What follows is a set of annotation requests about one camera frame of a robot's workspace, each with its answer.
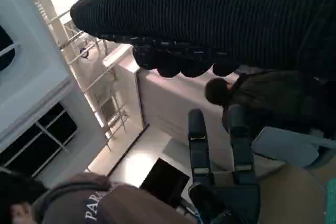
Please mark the bare left hand blue tape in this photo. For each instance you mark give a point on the bare left hand blue tape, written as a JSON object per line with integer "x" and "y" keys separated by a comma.
{"x": 225, "y": 200}

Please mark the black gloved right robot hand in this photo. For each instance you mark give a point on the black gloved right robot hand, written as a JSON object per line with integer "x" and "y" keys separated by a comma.
{"x": 210, "y": 11}

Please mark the black laptop screen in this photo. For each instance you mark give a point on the black laptop screen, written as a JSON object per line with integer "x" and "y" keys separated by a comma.
{"x": 165, "y": 179}

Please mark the grey chair with solid seat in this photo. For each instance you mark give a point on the grey chair with solid seat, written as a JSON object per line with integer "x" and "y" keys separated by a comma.
{"x": 286, "y": 145}

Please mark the person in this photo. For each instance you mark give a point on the person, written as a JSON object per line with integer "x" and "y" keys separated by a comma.
{"x": 262, "y": 93}

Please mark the green cutting mat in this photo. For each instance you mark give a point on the green cutting mat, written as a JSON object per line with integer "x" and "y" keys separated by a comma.
{"x": 331, "y": 203}

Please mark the dark glass window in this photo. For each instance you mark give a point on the dark glass window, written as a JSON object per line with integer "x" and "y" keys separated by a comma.
{"x": 52, "y": 129}

